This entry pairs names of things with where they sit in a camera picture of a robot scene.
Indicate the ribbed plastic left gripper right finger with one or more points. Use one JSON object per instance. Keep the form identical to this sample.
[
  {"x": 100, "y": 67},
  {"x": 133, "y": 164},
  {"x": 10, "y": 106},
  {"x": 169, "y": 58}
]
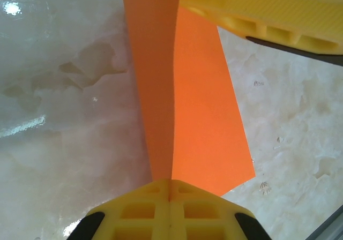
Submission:
[{"x": 203, "y": 218}]

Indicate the orange cloth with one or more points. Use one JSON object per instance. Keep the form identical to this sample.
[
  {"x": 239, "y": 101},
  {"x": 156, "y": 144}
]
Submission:
[{"x": 193, "y": 116}]

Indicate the ribbed plastic left gripper left finger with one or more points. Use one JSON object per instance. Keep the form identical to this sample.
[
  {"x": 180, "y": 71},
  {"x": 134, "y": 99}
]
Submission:
[{"x": 139, "y": 218}]

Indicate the aluminium front rail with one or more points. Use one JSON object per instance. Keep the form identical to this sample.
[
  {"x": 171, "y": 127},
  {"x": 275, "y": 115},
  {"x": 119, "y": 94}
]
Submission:
[{"x": 333, "y": 232}]

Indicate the finger of the ribbed plastic right gripper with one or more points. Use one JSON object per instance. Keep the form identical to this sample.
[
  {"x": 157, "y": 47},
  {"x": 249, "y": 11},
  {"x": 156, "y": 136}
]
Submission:
[{"x": 268, "y": 7}]

